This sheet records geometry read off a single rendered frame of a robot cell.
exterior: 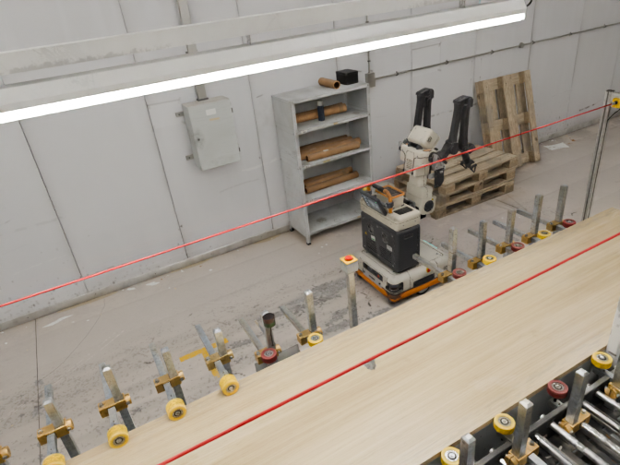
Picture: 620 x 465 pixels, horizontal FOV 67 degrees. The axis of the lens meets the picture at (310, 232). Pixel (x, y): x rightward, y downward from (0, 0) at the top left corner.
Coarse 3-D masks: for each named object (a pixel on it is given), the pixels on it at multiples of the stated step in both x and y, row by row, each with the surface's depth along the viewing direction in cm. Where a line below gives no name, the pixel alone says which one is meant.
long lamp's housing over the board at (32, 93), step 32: (512, 0) 189; (320, 32) 157; (352, 32) 159; (384, 32) 164; (416, 32) 170; (128, 64) 136; (160, 64) 134; (192, 64) 138; (224, 64) 141; (256, 64) 146; (0, 96) 119; (32, 96) 121; (64, 96) 124
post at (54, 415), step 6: (42, 402) 196; (48, 402) 195; (48, 408) 196; (54, 408) 197; (48, 414) 197; (54, 414) 199; (60, 414) 203; (54, 420) 200; (60, 420) 201; (54, 426) 201; (66, 438) 206; (72, 438) 209; (66, 444) 207; (72, 444) 208; (72, 450) 209; (78, 450) 214; (72, 456) 210
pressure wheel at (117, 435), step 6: (114, 426) 198; (120, 426) 198; (108, 432) 197; (114, 432) 195; (120, 432) 195; (126, 432) 198; (108, 438) 195; (114, 438) 194; (120, 438) 196; (126, 438) 197; (114, 444) 196; (120, 444) 197
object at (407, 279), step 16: (368, 256) 425; (432, 256) 414; (368, 272) 421; (384, 272) 401; (400, 272) 397; (416, 272) 399; (432, 272) 407; (384, 288) 405; (400, 288) 397; (416, 288) 405
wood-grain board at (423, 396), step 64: (512, 256) 291; (384, 320) 251; (512, 320) 241; (576, 320) 236; (256, 384) 221; (384, 384) 213; (448, 384) 209; (512, 384) 205; (128, 448) 197; (256, 448) 190; (320, 448) 187; (384, 448) 184
